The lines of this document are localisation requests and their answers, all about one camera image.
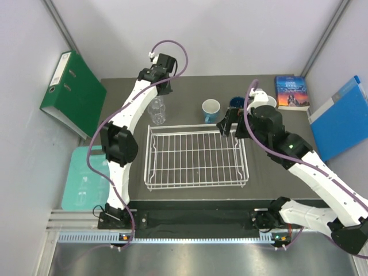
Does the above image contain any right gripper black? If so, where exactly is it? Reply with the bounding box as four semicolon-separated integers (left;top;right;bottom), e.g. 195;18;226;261
217;107;270;150

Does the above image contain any orange patterned mug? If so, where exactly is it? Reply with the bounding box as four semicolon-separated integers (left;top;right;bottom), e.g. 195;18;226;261
267;95;277;108

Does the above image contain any dark blue mug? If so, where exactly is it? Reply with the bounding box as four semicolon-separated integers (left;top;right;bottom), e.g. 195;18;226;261
229;96;245;109

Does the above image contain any clear glass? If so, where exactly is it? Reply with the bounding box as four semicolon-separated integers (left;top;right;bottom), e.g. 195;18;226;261
148;107;166;125
148;96;166;116

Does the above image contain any light blue mug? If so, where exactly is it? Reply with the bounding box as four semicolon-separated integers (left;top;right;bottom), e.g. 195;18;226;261
202;99;221;124

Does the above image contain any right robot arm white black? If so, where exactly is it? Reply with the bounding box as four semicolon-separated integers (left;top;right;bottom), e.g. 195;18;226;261
216;105;367;255

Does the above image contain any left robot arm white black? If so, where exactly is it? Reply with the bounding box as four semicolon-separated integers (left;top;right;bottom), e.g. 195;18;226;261
100;53;178;228

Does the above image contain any Jane Eyre book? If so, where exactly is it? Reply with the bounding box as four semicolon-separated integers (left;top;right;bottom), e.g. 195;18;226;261
274;75;310;111

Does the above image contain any blue folder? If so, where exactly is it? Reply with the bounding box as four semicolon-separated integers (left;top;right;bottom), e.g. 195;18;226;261
309;75;367;162

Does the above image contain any green lever arch binder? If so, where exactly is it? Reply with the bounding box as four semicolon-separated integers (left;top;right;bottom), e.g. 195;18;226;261
40;51;106;140

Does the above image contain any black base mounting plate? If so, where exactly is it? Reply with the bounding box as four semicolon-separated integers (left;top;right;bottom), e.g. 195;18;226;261
97;200;305;239

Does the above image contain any teal cutting board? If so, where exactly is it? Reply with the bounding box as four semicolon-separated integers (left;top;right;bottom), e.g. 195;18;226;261
61;147;110;212

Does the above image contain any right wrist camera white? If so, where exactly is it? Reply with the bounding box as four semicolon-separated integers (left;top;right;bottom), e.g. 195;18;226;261
247;89;268;110

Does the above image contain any white wire dish rack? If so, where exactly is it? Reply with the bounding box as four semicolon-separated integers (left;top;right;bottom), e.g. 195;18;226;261
144;124;250;191

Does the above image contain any white slotted cable duct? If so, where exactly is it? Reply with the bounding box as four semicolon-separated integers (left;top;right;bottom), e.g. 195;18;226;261
57;231;291;244

